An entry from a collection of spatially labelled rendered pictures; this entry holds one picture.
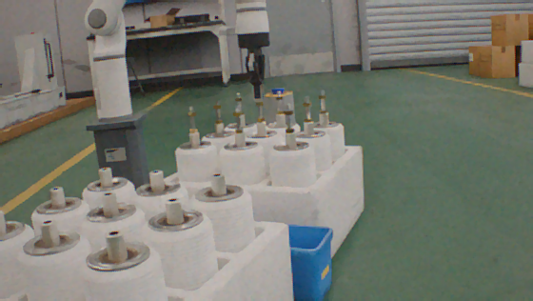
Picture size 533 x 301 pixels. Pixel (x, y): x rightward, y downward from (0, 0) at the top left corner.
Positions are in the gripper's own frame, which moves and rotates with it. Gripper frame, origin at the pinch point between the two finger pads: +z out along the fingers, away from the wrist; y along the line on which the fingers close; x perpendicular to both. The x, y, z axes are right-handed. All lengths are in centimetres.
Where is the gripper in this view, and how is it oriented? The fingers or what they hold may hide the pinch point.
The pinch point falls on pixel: (258, 92)
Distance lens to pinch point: 115.6
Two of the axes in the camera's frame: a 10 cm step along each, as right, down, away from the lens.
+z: 0.8, 9.7, 2.2
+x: -9.8, 0.4, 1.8
